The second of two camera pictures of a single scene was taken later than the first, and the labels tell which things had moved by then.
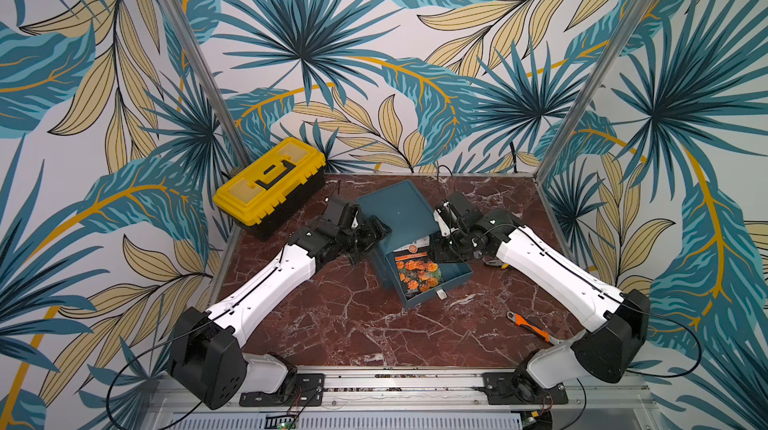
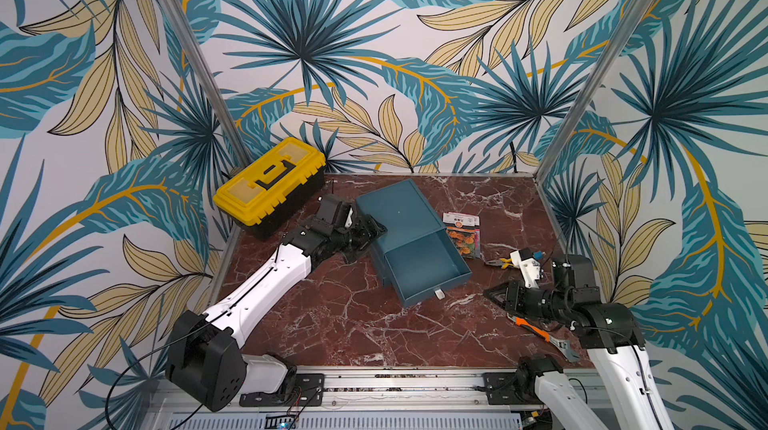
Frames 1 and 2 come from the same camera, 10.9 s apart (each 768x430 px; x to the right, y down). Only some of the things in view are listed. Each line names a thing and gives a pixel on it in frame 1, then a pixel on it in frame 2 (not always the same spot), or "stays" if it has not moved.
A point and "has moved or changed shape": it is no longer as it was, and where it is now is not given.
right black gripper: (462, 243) → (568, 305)
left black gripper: (374, 231) stays
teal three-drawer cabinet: (403, 259) stays
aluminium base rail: (422, 399) stays
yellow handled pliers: (498, 263) stays
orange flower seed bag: (416, 270) has moved or changed shape
